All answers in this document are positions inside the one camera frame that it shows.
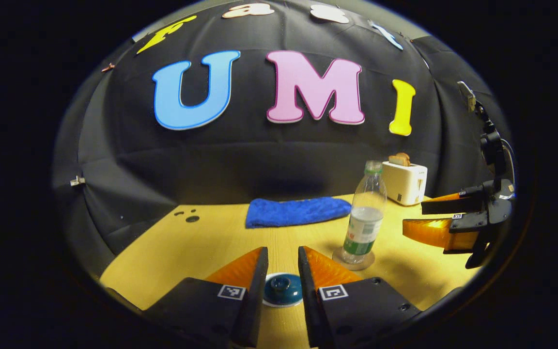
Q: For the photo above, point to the round brown coaster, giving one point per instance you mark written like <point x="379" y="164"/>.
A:
<point x="342" y="259"/>

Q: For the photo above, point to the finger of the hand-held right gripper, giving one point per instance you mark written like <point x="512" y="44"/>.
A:
<point x="470" y="222"/>
<point x="453" y="204"/>

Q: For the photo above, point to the blue towel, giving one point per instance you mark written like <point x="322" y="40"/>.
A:
<point x="298" y="212"/>

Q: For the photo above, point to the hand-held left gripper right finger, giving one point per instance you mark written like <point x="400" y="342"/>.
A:
<point x="310" y="291"/>

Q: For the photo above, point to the white clip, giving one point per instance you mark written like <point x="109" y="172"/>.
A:
<point x="77" y="181"/>

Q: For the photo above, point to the cream toaster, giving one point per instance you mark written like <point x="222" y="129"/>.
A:
<point x="405" y="183"/>

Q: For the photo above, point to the black backdrop cloth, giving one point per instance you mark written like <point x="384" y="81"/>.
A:
<point x="259" y="155"/>

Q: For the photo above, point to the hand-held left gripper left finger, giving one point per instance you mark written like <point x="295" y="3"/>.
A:
<point x="255" y="291"/>

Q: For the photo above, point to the reddish clip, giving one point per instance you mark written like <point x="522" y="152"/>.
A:
<point x="108" y="67"/>

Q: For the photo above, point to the bread slice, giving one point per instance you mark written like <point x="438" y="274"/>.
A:
<point x="400" y="158"/>

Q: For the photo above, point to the clear plastic water bottle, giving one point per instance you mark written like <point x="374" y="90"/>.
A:
<point x="364" y="218"/>

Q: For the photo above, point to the dark blue teacup lid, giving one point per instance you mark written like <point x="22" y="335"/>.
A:
<point x="281" y="287"/>

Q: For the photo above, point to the white teacup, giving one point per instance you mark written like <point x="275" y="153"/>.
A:
<point x="283" y="304"/>

